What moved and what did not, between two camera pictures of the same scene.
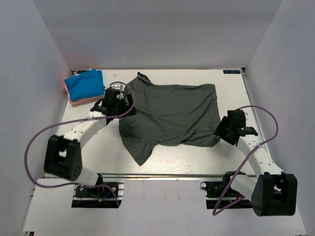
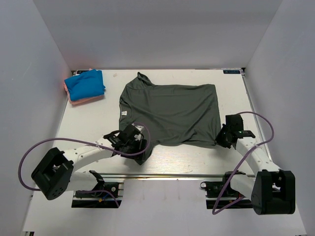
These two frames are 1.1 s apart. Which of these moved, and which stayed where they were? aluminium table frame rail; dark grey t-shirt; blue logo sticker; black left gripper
Moved: black left gripper
Stayed: blue logo sticker; aluminium table frame rail; dark grey t-shirt
